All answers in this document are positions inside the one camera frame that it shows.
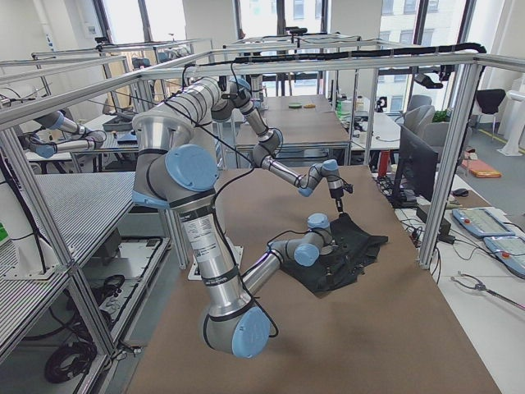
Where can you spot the near teach pendant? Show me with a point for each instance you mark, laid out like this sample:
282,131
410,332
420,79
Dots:
509,250

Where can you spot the striped metal work table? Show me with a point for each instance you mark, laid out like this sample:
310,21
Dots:
85,207

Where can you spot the far teach pendant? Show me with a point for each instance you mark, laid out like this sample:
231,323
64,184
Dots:
480,223

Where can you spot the teach pendant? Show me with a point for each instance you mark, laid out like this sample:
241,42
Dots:
480,223
509,250

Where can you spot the aluminium cell frame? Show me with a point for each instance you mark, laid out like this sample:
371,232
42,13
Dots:
37,251

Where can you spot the black t-shirt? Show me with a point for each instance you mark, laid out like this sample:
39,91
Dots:
355,249

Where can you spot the black computer mouse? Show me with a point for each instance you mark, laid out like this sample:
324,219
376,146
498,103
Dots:
460,192

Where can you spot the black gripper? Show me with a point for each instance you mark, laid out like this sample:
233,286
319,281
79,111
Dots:
336,194
330,247

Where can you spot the black computer monitor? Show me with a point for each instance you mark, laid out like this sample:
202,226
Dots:
416,170

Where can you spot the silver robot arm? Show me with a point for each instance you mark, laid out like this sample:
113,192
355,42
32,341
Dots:
233,95
174,172

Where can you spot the grabber reaching tool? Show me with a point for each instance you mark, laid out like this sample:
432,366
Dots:
475,284

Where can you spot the orange cushion on floor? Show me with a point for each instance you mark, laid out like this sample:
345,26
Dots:
480,169

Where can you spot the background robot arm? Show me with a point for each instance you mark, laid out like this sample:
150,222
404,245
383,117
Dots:
75,136

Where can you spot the black office chair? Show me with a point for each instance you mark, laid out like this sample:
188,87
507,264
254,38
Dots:
489,101

